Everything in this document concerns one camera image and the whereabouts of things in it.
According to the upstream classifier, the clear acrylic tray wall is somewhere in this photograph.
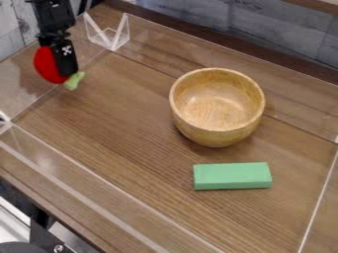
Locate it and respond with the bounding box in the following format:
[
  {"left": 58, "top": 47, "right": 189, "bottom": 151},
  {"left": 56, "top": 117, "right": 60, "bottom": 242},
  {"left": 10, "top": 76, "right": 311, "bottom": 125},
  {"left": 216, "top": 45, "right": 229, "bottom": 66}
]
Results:
[{"left": 0, "top": 17, "right": 338, "bottom": 253}]

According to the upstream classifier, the black metal stand base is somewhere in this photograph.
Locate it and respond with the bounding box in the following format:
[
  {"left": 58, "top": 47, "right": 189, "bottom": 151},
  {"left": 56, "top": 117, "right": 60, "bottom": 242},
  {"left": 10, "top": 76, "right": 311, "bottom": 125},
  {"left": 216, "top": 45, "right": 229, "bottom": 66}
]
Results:
[{"left": 0, "top": 220, "right": 73, "bottom": 253}]

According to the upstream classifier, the red plush strawberry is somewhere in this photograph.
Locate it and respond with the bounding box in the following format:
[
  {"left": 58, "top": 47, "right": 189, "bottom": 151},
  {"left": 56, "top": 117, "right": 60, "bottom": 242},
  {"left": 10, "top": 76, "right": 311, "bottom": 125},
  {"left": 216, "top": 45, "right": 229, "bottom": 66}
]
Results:
[{"left": 33, "top": 46, "right": 85, "bottom": 91}]

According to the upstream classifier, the green rectangular block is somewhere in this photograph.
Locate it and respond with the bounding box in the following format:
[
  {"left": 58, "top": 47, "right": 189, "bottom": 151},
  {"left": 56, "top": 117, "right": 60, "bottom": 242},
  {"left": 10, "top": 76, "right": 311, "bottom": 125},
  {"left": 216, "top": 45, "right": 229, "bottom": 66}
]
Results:
[{"left": 192, "top": 162, "right": 272, "bottom": 191}]

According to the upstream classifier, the light wooden bowl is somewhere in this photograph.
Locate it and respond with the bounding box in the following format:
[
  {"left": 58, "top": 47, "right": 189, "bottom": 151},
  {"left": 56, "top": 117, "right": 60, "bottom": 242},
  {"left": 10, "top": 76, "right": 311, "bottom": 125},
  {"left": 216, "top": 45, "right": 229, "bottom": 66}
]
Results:
[{"left": 168, "top": 67, "right": 266, "bottom": 147}]

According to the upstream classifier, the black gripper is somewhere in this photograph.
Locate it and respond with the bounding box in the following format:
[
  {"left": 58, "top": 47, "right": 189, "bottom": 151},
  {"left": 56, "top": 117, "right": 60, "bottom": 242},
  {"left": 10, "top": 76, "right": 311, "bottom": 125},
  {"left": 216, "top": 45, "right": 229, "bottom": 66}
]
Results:
[{"left": 25, "top": 0, "right": 77, "bottom": 77}]

